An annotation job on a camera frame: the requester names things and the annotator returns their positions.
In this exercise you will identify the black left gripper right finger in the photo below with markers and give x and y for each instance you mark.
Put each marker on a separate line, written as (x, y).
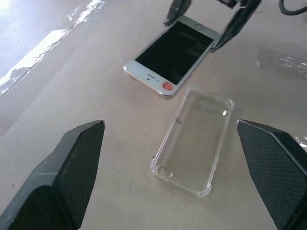
(271, 172)

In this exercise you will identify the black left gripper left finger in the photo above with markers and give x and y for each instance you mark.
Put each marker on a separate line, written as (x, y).
(60, 182)

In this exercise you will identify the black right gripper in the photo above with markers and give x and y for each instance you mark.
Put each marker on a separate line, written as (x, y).
(230, 3)

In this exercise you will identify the white smartphone with red sticker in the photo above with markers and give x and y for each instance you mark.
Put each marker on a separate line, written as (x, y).
(175, 52)

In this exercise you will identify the clear plastic phone case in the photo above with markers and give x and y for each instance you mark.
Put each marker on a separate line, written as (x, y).
(194, 143)

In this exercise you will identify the crumpled clear plastic film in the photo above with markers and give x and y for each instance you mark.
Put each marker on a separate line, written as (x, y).
(283, 62)

